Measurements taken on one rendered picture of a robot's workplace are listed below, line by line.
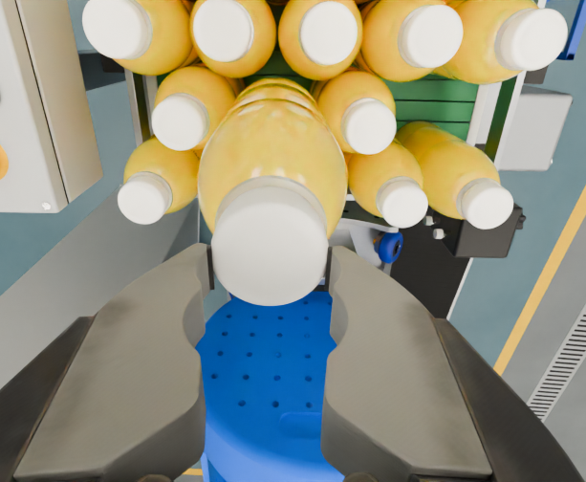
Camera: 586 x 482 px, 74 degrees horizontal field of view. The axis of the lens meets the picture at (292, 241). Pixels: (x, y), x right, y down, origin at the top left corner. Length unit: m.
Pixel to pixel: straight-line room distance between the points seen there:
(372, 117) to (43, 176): 0.27
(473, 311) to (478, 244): 1.49
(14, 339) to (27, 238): 1.01
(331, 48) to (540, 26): 0.15
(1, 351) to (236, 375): 0.58
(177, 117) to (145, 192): 0.07
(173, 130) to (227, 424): 0.25
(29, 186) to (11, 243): 1.55
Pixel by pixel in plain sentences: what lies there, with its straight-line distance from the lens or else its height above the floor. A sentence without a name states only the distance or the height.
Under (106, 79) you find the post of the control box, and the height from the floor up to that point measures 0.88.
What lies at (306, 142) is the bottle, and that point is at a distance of 0.16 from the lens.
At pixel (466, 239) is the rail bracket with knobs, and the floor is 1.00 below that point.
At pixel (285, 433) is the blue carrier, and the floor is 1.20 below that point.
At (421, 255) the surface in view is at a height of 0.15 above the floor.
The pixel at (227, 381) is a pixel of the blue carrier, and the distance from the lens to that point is 0.41.
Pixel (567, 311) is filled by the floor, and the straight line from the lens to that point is 2.24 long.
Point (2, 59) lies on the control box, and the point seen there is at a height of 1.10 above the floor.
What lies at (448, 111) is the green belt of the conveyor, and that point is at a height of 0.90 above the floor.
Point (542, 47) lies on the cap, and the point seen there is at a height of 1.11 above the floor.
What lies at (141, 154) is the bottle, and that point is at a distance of 0.38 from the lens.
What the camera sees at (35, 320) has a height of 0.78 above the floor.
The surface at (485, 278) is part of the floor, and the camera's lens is 1.92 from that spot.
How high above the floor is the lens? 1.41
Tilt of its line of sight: 62 degrees down
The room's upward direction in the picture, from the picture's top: 177 degrees clockwise
